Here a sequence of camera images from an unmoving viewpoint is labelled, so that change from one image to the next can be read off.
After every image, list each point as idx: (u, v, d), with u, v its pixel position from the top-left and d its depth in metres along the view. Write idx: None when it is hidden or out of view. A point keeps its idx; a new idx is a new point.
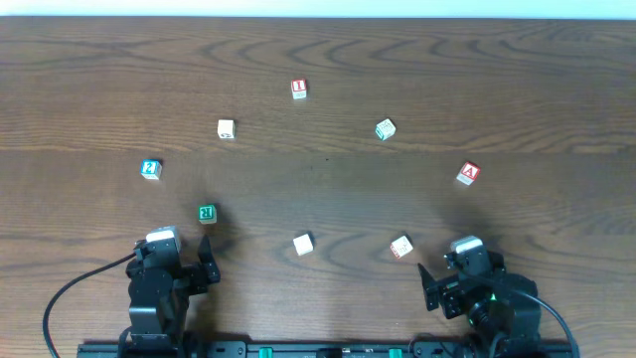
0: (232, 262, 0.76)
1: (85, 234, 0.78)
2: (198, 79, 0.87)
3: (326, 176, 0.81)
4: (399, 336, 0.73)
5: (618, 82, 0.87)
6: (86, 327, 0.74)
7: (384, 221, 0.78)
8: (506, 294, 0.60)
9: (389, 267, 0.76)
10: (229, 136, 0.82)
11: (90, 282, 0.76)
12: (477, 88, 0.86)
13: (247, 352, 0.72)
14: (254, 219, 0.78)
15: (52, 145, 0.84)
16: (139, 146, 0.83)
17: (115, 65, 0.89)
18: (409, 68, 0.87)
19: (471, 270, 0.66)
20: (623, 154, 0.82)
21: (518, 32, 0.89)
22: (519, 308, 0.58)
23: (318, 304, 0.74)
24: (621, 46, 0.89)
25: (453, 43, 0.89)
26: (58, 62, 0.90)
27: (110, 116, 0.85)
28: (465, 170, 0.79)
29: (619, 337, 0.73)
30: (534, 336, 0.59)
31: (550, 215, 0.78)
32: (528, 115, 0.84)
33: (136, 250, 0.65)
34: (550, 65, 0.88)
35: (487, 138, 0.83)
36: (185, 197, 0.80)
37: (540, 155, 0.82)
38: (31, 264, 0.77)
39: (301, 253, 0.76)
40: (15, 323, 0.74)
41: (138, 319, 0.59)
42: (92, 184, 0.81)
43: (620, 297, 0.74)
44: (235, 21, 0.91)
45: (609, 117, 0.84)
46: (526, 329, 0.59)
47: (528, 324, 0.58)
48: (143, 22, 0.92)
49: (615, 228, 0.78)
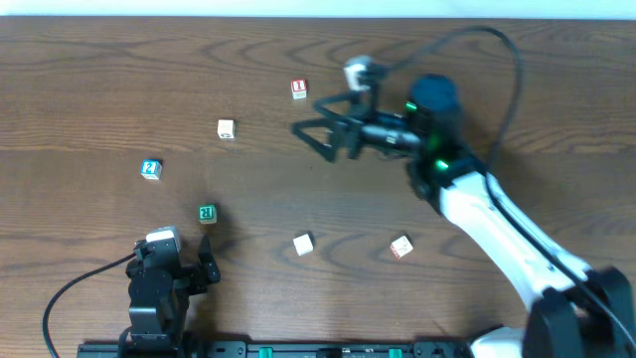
0: (232, 262, 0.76)
1: (85, 234, 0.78)
2: (198, 79, 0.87)
3: (327, 176, 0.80)
4: (399, 336, 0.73)
5: (618, 81, 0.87)
6: (86, 327, 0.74)
7: (383, 221, 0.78)
8: (420, 105, 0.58)
9: (389, 267, 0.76)
10: (229, 136, 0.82)
11: (90, 282, 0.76)
12: (476, 88, 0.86)
13: (248, 352, 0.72)
14: (254, 220, 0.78)
15: (52, 145, 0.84)
16: (139, 146, 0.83)
17: (115, 65, 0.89)
18: (409, 67, 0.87)
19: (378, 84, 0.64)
20: (623, 154, 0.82)
21: (518, 32, 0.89)
22: (438, 115, 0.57)
23: (318, 304, 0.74)
24: (622, 45, 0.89)
25: (453, 43, 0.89)
26: (57, 62, 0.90)
27: (110, 116, 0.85)
28: None
29: None
30: (449, 124, 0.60)
31: (550, 214, 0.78)
32: (528, 114, 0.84)
33: (136, 250, 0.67)
34: (550, 64, 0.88)
35: (486, 138, 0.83)
36: (185, 197, 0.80)
37: (540, 155, 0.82)
38: (31, 264, 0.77)
39: (301, 253, 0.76)
40: (16, 323, 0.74)
41: (139, 319, 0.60)
42: (93, 184, 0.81)
43: None
44: (235, 21, 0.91)
45: (608, 117, 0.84)
46: (440, 124, 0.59)
47: (452, 142, 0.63)
48: (142, 22, 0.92)
49: (615, 228, 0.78)
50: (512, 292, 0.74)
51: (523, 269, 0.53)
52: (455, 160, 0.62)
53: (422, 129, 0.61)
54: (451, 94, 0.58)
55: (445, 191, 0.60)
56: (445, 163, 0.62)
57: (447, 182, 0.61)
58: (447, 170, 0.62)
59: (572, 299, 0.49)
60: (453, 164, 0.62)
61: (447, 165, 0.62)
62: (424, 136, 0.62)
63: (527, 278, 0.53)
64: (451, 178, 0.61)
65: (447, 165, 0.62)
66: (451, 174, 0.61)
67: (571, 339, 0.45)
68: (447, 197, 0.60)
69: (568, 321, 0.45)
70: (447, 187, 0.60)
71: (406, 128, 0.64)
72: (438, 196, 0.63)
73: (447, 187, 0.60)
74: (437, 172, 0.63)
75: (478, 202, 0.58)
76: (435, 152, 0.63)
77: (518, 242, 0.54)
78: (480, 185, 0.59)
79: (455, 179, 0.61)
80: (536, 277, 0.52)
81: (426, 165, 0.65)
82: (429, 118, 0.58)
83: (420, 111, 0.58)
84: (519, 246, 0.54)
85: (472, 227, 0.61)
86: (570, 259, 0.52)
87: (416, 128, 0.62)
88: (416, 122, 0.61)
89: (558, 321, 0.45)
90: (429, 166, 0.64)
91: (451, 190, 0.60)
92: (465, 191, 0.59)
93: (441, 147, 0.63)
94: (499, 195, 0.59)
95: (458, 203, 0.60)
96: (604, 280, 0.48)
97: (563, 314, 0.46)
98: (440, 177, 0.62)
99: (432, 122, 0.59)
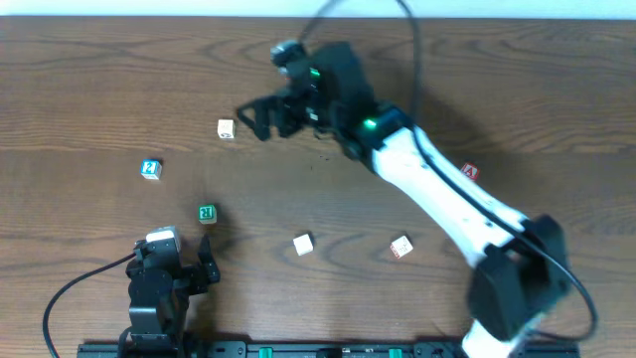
0: (232, 262, 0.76)
1: (85, 234, 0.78)
2: (198, 79, 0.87)
3: (326, 176, 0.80)
4: (399, 336, 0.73)
5: (618, 81, 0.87)
6: (86, 327, 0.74)
7: (383, 221, 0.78)
8: (323, 68, 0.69)
9: (389, 267, 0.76)
10: (229, 136, 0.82)
11: (91, 282, 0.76)
12: (476, 88, 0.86)
13: (248, 352, 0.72)
14: (254, 220, 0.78)
15: (52, 145, 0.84)
16: (139, 146, 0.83)
17: (115, 65, 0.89)
18: (408, 66, 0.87)
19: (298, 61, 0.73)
20: (623, 154, 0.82)
21: (518, 32, 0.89)
22: (341, 74, 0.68)
23: (318, 304, 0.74)
24: (622, 45, 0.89)
25: (453, 43, 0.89)
26: (57, 61, 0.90)
27: (110, 116, 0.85)
28: (465, 170, 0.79)
29: (620, 337, 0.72)
30: (359, 85, 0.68)
31: (550, 214, 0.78)
32: (528, 114, 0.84)
33: (136, 250, 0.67)
34: (550, 64, 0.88)
35: (486, 138, 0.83)
36: (185, 197, 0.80)
37: (540, 155, 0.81)
38: (31, 264, 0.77)
39: (301, 253, 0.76)
40: (16, 323, 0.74)
41: (139, 319, 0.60)
42: (93, 184, 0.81)
43: (620, 297, 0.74)
44: (234, 21, 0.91)
45: (608, 117, 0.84)
46: (338, 82, 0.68)
47: (367, 99, 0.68)
48: (142, 22, 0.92)
49: (615, 228, 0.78)
50: None
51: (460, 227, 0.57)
52: (380, 117, 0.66)
53: (334, 86, 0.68)
54: (349, 59, 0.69)
55: (378, 152, 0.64)
56: (372, 122, 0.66)
57: (377, 143, 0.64)
58: (374, 128, 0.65)
59: (510, 248, 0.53)
60: (380, 122, 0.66)
61: (374, 124, 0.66)
62: (341, 93, 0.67)
63: (464, 234, 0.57)
64: (381, 137, 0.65)
65: (375, 123, 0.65)
66: (378, 132, 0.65)
67: (512, 286, 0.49)
68: (382, 158, 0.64)
69: (506, 271, 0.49)
70: (379, 149, 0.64)
71: (318, 98, 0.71)
72: (369, 157, 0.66)
73: (379, 147, 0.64)
74: (366, 130, 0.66)
75: (411, 161, 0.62)
76: (354, 109, 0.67)
77: (448, 195, 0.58)
78: (411, 144, 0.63)
79: (385, 138, 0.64)
80: (470, 232, 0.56)
81: (348, 128, 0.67)
82: (334, 77, 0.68)
83: (327, 71, 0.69)
84: (451, 200, 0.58)
85: (411, 189, 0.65)
86: (504, 211, 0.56)
87: (333, 90, 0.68)
88: (332, 83, 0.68)
89: (497, 270, 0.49)
90: (353, 126, 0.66)
91: (385, 151, 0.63)
92: (398, 149, 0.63)
93: (364, 107, 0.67)
94: (429, 153, 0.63)
95: (394, 164, 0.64)
96: (539, 232, 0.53)
97: (501, 266, 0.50)
98: (366, 135, 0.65)
99: (335, 80, 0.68)
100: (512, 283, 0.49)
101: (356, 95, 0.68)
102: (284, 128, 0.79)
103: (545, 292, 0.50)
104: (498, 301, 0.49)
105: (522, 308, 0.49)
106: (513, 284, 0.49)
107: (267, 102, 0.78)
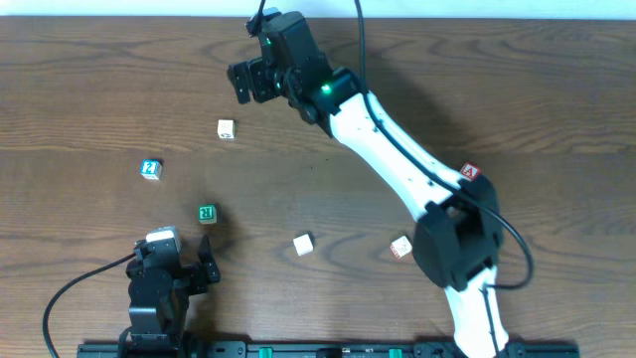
0: (232, 262, 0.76)
1: (85, 234, 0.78)
2: (198, 79, 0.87)
3: (326, 176, 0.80)
4: (399, 336, 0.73)
5: (618, 82, 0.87)
6: (86, 327, 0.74)
7: (383, 221, 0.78)
8: (272, 35, 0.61)
9: (389, 267, 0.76)
10: (229, 136, 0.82)
11: (91, 282, 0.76)
12: (476, 88, 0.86)
13: (247, 352, 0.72)
14: (254, 220, 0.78)
15: (52, 145, 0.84)
16: (139, 146, 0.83)
17: (115, 65, 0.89)
18: (408, 67, 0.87)
19: (273, 22, 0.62)
20: (623, 155, 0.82)
21: (518, 32, 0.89)
22: (291, 39, 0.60)
23: (318, 304, 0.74)
24: (622, 45, 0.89)
25: (453, 43, 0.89)
26: (57, 62, 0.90)
27: (110, 116, 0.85)
28: (466, 170, 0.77)
29: (620, 337, 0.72)
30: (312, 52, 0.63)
31: (550, 214, 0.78)
32: (528, 114, 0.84)
33: (136, 250, 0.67)
34: (550, 65, 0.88)
35: (486, 138, 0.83)
36: (185, 197, 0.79)
37: (539, 156, 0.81)
38: (31, 264, 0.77)
39: (301, 253, 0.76)
40: (16, 323, 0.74)
41: (139, 319, 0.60)
42: (93, 184, 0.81)
43: (620, 297, 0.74)
44: (234, 21, 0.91)
45: (608, 117, 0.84)
46: (290, 49, 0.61)
47: (318, 64, 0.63)
48: (142, 22, 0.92)
49: (615, 228, 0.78)
50: (511, 292, 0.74)
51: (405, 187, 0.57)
52: (335, 82, 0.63)
53: (286, 52, 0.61)
54: (302, 22, 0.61)
55: (333, 116, 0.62)
56: (327, 87, 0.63)
57: (331, 106, 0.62)
58: (330, 93, 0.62)
59: (450, 204, 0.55)
60: (334, 86, 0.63)
61: (330, 89, 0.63)
62: (293, 61, 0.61)
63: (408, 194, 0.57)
64: (335, 101, 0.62)
65: (330, 88, 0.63)
66: (334, 96, 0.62)
67: (450, 241, 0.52)
68: (337, 122, 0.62)
69: (445, 228, 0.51)
70: (334, 112, 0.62)
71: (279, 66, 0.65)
72: (325, 121, 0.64)
73: (334, 111, 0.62)
74: (321, 96, 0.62)
75: (363, 125, 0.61)
76: (310, 75, 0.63)
77: (395, 157, 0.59)
78: (364, 109, 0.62)
79: (340, 102, 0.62)
80: (415, 194, 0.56)
81: (305, 94, 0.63)
82: (283, 42, 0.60)
83: (276, 40, 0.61)
84: (399, 162, 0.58)
85: (361, 150, 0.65)
86: (444, 171, 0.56)
87: (286, 59, 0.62)
88: (283, 51, 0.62)
89: (437, 229, 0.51)
90: (310, 91, 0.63)
91: (339, 116, 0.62)
92: (353, 113, 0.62)
93: (318, 74, 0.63)
94: (381, 117, 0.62)
95: (347, 128, 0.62)
96: (473, 187, 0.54)
97: (441, 223, 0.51)
98: (321, 100, 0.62)
99: (284, 46, 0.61)
100: (451, 239, 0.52)
101: (309, 61, 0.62)
102: (257, 93, 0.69)
103: (480, 243, 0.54)
104: (438, 255, 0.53)
105: (456, 258, 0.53)
106: (452, 240, 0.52)
107: (244, 67, 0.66)
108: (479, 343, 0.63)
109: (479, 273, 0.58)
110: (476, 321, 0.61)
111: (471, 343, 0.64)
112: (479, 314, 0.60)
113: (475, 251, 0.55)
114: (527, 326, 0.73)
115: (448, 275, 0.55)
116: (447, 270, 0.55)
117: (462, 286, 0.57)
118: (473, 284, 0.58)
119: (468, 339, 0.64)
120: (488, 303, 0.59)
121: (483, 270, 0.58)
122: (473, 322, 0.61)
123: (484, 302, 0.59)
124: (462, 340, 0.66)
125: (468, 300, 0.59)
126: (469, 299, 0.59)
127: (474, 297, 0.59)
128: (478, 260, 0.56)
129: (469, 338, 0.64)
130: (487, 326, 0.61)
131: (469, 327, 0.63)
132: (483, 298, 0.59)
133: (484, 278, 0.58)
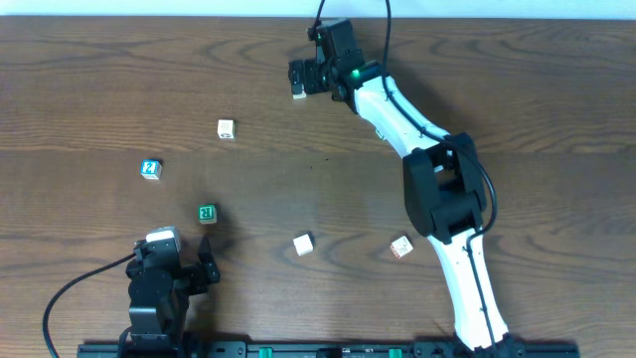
0: (233, 262, 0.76)
1: (85, 234, 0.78)
2: (198, 79, 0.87)
3: (327, 176, 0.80)
4: (399, 336, 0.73)
5: (618, 81, 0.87)
6: (86, 327, 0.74)
7: (383, 221, 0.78)
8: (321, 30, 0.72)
9: (389, 267, 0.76)
10: (229, 136, 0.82)
11: (91, 282, 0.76)
12: (477, 88, 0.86)
13: (248, 352, 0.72)
14: (254, 220, 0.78)
15: (52, 145, 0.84)
16: (139, 146, 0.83)
17: (114, 65, 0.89)
18: (408, 66, 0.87)
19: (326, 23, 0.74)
20: (623, 155, 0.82)
21: (518, 32, 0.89)
22: (335, 34, 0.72)
23: (318, 304, 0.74)
24: (623, 45, 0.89)
25: (453, 43, 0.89)
26: (57, 61, 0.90)
27: (110, 116, 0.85)
28: None
29: (619, 337, 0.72)
30: (352, 47, 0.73)
31: (550, 214, 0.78)
32: (528, 114, 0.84)
33: (136, 250, 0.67)
34: (551, 64, 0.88)
35: (485, 138, 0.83)
36: (185, 197, 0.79)
37: (539, 156, 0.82)
38: (31, 264, 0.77)
39: (301, 253, 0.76)
40: (16, 323, 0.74)
41: (139, 319, 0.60)
42: (93, 184, 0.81)
43: (620, 297, 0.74)
44: (234, 21, 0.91)
45: (608, 117, 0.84)
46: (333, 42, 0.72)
47: (356, 57, 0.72)
48: (141, 22, 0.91)
49: (615, 229, 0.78)
50: (512, 292, 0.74)
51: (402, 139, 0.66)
52: (365, 69, 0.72)
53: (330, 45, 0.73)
54: (348, 24, 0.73)
55: (357, 91, 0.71)
56: (357, 71, 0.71)
57: (357, 85, 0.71)
58: (359, 77, 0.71)
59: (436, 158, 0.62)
60: (364, 72, 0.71)
61: (359, 73, 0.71)
62: (335, 52, 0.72)
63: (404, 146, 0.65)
64: (361, 81, 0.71)
65: (360, 72, 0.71)
66: (362, 79, 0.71)
67: (427, 180, 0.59)
68: (359, 96, 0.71)
69: (424, 167, 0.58)
70: (357, 88, 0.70)
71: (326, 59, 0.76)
72: (353, 98, 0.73)
73: (358, 88, 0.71)
74: (352, 79, 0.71)
75: (377, 96, 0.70)
76: (347, 63, 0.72)
77: (399, 120, 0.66)
78: (379, 84, 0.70)
79: (364, 81, 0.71)
80: (409, 143, 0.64)
81: (340, 76, 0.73)
82: (329, 36, 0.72)
83: (325, 35, 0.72)
84: (401, 121, 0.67)
85: (376, 121, 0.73)
86: (436, 129, 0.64)
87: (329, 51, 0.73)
88: (329, 44, 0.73)
89: (416, 165, 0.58)
90: (343, 74, 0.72)
91: (361, 90, 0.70)
92: (371, 86, 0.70)
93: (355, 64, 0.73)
94: (393, 89, 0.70)
95: (365, 99, 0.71)
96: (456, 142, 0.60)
97: (421, 161, 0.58)
98: (351, 82, 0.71)
99: (329, 39, 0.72)
100: (433, 180, 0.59)
101: (348, 53, 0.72)
102: (308, 87, 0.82)
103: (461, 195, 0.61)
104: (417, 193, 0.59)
105: (434, 199, 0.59)
106: (434, 181, 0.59)
107: (301, 63, 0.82)
108: (474, 326, 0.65)
109: (462, 230, 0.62)
110: (467, 293, 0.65)
111: (468, 328, 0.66)
112: (469, 282, 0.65)
113: (457, 203, 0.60)
114: (527, 326, 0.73)
115: (431, 223, 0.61)
116: (430, 216, 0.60)
117: (444, 237, 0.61)
118: (457, 241, 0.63)
119: (466, 323, 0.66)
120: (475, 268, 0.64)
121: (466, 230, 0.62)
122: (465, 295, 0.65)
123: (471, 268, 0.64)
124: (462, 326, 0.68)
125: (454, 260, 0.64)
126: (458, 264, 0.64)
127: (459, 258, 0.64)
128: (460, 213, 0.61)
129: (466, 322, 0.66)
130: (479, 302, 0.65)
131: (464, 306, 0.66)
132: (469, 261, 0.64)
133: (466, 236, 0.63)
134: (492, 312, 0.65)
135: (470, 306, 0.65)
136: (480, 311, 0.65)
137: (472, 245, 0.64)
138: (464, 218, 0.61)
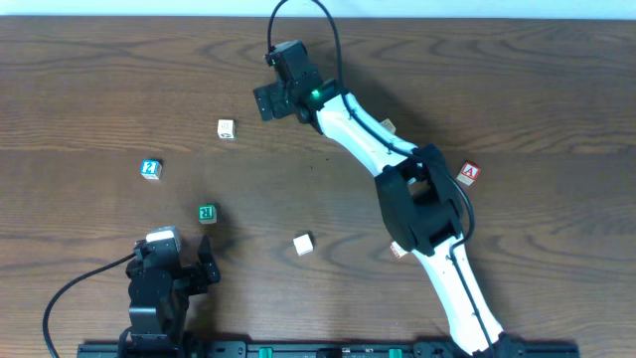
0: (233, 262, 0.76)
1: (85, 234, 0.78)
2: (198, 79, 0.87)
3: (326, 176, 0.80)
4: (399, 336, 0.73)
5: (618, 81, 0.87)
6: (86, 327, 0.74)
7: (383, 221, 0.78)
8: (274, 56, 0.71)
9: (389, 267, 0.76)
10: (229, 136, 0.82)
11: (90, 282, 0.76)
12: (476, 88, 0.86)
13: (247, 352, 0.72)
14: (254, 219, 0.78)
15: (52, 145, 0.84)
16: (139, 146, 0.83)
17: (114, 65, 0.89)
18: (408, 67, 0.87)
19: (278, 48, 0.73)
20: (622, 155, 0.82)
21: (518, 32, 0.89)
22: (288, 58, 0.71)
23: (318, 304, 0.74)
24: (622, 45, 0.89)
25: (453, 43, 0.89)
26: (57, 61, 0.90)
27: (110, 116, 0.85)
28: (465, 170, 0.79)
29: (620, 336, 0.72)
30: (307, 69, 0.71)
31: (550, 214, 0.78)
32: (528, 114, 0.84)
33: (136, 250, 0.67)
34: (550, 64, 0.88)
35: (486, 138, 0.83)
36: (185, 197, 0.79)
37: (540, 156, 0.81)
38: (31, 264, 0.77)
39: (301, 253, 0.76)
40: (16, 323, 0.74)
41: (138, 319, 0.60)
42: (92, 184, 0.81)
43: (620, 297, 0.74)
44: (234, 20, 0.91)
45: (608, 117, 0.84)
46: (287, 66, 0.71)
47: (313, 78, 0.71)
48: (141, 22, 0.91)
49: (615, 229, 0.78)
50: (511, 292, 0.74)
51: (371, 157, 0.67)
52: (324, 89, 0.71)
53: (284, 69, 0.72)
54: (299, 46, 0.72)
55: (319, 112, 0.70)
56: (316, 91, 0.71)
57: (318, 105, 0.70)
58: (319, 96, 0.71)
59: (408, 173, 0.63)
60: (323, 91, 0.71)
61: (319, 92, 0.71)
62: (291, 76, 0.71)
63: (374, 163, 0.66)
64: (321, 101, 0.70)
65: (318, 91, 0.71)
66: (323, 99, 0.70)
67: (400, 197, 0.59)
68: (323, 117, 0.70)
69: (396, 185, 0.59)
70: (319, 108, 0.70)
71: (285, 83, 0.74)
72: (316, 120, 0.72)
73: (320, 108, 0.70)
74: (312, 99, 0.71)
75: (339, 116, 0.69)
76: (305, 86, 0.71)
77: (366, 138, 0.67)
78: (340, 103, 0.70)
79: (325, 101, 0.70)
80: (378, 161, 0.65)
81: (299, 97, 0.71)
82: (281, 61, 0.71)
83: (278, 60, 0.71)
84: (367, 139, 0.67)
85: (342, 138, 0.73)
86: (402, 143, 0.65)
87: (286, 76, 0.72)
88: (283, 68, 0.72)
89: (389, 185, 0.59)
90: (302, 95, 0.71)
91: (323, 111, 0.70)
92: (332, 105, 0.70)
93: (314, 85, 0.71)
94: (354, 106, 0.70)
95: (328, 121, 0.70)
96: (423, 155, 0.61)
97: (392, 181, 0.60)
98: (312, 103, 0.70)
99: (283, 64, 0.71)
100: (405, 196, 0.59)
101: (304, 75, 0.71)
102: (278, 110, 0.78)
103: (437, 205, 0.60)
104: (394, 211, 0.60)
105: (410, 215, 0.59)
106: (408, 197, 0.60)
107: (264, 88, 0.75)
108: (469, 330, 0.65)
109: (443, 240, 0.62)
110: (458, 299, 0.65)
111: (464, 331, 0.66)
112: (458, 290, 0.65)
113: (434, 214, 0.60)
114: (527, 326, 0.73)
115: (411, 237, 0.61)
116: (411, 232, 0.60)
117: (427, 249, 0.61)
118: (439, 251, 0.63)
119: (461, 327, 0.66)
120: (462, 276, 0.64)
121: (447, 237, 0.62)
122: (456, 300, 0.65)
123: (457, 276, 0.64)
124: (457, 331, 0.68)
125: (439, 269, 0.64)
126: (444, 273, 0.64)
127: (445, 268, 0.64)
128: (439, 223, 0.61)
129: (461, 326, 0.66)
130: (471, 306, 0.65)
131: (455, 310, 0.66)
132: (454, 268, 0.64)
133: (448, 245, 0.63)
134: (485, 315, 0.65)
135: (462, 312, 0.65)
136: (473, 315, 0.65)
137: (455, 253, 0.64)
138: (444, 227, 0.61)
